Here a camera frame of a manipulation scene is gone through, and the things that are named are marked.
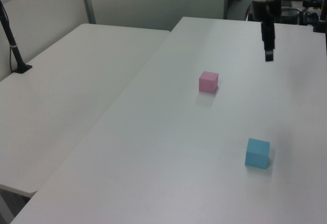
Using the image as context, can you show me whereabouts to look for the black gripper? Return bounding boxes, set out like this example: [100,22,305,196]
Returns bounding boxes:
[251,0,283,62]

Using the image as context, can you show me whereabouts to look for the black camera stand pole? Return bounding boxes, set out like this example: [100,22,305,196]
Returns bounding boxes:
[0,0,33,74]

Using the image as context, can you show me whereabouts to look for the pink cube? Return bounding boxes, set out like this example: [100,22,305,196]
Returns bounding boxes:
[198,70,220,93]

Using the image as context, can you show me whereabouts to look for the blue cube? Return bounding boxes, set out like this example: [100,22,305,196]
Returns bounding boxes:
[244,137,271,170]

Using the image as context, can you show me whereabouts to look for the black electronics device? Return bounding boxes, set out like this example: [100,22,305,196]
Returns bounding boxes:
[281,9,300,25]

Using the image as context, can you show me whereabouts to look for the thin black stand cable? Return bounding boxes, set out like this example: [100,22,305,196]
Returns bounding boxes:
[8,45,15,72]

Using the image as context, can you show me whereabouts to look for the black table clamp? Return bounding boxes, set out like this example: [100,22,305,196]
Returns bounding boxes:
[312,17,327,33]

